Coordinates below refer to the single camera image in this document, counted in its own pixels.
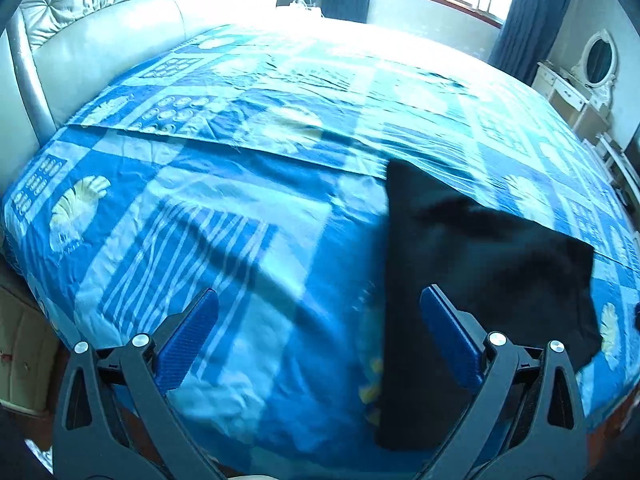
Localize blue patterned bed sheet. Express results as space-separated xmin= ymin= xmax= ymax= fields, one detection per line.
xmin=1 ymin=18 xmax=639 ymax=479

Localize dark blue right curtain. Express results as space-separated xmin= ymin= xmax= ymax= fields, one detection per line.
xmin=488 ymin=0 xmax=570 ymax=84

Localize white tv stand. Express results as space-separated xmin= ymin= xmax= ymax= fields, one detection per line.
xmin=582 ymin=133 xmax=639 ymax=216

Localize white dressing table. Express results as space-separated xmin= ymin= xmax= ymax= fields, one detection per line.
xmin=532 ymin=61 xmax=610 ymax=145

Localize cream tufted leather headboard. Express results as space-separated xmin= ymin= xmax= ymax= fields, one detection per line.
xmin=1 ymin=0 xmax=277 ymax=188

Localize cream bedside cabinet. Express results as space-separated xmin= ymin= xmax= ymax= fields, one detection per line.
xmin=0 ymin=258 xmax=58 ymax=417

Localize black pants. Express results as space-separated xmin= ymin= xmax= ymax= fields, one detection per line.
xmin=378 ymin=159 xmax=602 ymax=451

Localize white oval vanity mirror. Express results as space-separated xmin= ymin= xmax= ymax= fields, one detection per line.
xmin=570 ymin=29 xmax=618 ymax=110

